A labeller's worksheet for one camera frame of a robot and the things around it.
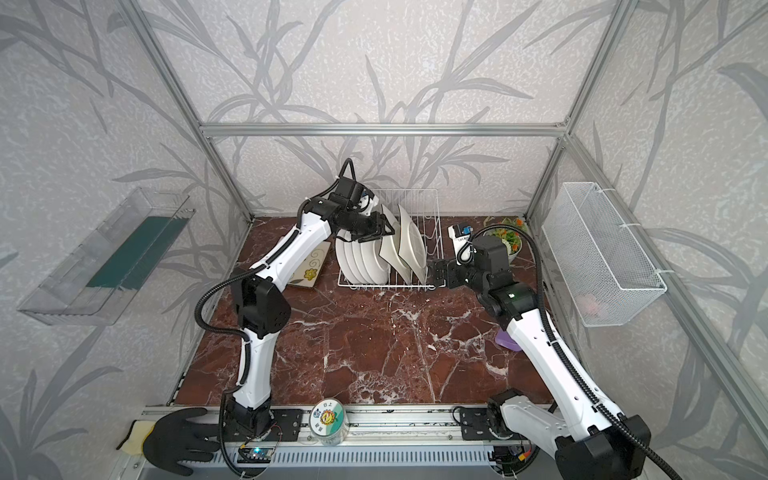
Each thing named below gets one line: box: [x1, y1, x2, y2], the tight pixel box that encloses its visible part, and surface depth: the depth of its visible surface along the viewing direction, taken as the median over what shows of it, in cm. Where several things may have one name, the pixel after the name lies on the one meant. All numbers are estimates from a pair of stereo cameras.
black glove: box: [143, 408, 221, 476], surface depth 72 cm
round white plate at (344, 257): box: [335, 237, 352, 283], surface depth 91 cm
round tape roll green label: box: [309, 398, 350, 446], surface depth 69 cm
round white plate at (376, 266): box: [361, 238, 390, 285], surface depth 93 cm
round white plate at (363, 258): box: [351, 240, 374, 284], surface depth 91 cm
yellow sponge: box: [117, 420, 156, 455], surface depth 73 cm
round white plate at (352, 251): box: [343, 240, 362, 284], surface depth 91 cm
